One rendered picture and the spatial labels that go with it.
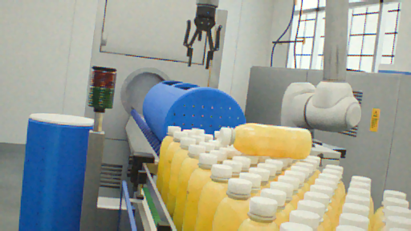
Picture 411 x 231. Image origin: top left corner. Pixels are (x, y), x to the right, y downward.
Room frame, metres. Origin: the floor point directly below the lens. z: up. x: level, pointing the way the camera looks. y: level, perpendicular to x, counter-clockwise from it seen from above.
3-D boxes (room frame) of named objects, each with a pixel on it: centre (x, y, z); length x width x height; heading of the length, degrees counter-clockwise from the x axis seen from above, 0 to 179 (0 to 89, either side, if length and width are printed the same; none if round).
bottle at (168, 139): (1.57, 0.09, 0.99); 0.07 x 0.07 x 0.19
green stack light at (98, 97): (1.27, 0.26, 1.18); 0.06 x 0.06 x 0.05
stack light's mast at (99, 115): (1.27, 0.26, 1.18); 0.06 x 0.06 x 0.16
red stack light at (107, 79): (1.27, 0.26, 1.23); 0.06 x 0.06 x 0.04
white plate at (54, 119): (2.04, 0.56, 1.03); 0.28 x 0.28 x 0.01
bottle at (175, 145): (1.45, 0.07, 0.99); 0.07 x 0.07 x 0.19
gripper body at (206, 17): (1.98, 0.05, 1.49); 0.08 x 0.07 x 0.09; 102
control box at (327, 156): (1.58, -0.33, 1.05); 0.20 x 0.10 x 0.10; 12
